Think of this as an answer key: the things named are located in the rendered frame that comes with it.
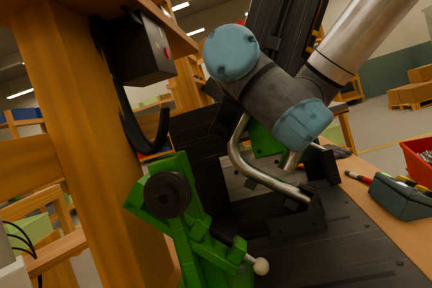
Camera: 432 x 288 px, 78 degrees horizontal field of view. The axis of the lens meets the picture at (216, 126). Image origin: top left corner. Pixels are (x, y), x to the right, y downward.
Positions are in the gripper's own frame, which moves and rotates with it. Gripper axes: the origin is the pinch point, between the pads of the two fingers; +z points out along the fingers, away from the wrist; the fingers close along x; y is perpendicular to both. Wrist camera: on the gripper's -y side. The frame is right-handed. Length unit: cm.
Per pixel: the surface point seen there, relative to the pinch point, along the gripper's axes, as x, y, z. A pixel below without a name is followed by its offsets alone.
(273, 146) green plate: -9.9, -4.1, 2.3
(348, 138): -75, 66, 287
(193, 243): -7.1, -25.8, -22.5
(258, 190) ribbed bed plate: -11.8, -15.8, 3.8
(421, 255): -39.2, -9.0, -15.2
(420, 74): -187, 314, 558
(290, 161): -15.0, -5.5, -1.3
